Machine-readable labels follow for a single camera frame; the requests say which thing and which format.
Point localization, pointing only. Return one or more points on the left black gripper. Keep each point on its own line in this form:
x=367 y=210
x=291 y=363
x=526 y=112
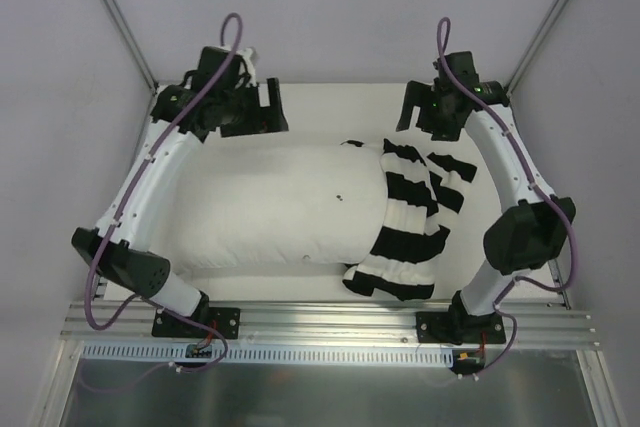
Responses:
x=255 y=115

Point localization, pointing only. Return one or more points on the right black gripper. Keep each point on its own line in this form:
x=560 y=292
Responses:
x=420 y=110

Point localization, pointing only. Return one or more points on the white pillow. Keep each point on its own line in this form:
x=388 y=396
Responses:
x=242 y=206

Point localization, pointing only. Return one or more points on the black white striped pillowcase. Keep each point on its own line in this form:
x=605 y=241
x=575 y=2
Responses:
x=426 y=192

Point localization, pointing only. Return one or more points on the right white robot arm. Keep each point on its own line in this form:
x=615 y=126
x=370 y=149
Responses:
x=534 y=224

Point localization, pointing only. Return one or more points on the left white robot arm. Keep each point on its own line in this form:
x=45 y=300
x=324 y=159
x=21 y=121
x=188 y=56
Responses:
x=118 y=247

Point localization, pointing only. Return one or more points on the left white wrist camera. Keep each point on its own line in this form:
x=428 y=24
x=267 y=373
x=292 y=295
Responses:
x=249 y=60

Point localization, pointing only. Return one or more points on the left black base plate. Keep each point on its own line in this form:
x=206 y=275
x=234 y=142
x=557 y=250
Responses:
x=225 y=320

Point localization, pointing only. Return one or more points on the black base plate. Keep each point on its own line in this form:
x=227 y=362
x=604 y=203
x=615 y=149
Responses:
x=441 y=327
x=225 y=320

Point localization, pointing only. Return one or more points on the right aluminium frame post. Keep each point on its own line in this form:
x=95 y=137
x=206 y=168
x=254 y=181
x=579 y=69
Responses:
x=544 y=29

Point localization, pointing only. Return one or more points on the aluminium frame post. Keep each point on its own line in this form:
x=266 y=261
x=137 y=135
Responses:
x=544 y=29
x=123 y=29

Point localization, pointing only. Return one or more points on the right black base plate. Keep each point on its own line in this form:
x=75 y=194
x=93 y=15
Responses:
x=441 y=327

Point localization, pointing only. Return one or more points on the left aluminium frame post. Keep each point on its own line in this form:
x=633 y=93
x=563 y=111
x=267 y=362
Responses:
x=123 y=29

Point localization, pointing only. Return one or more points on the white slotted cable duct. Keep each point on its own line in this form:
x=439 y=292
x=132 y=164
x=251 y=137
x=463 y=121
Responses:
x=270 y=354

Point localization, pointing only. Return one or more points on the aluminium mounting rail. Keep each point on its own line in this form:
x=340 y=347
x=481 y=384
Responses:
x=541 y=326

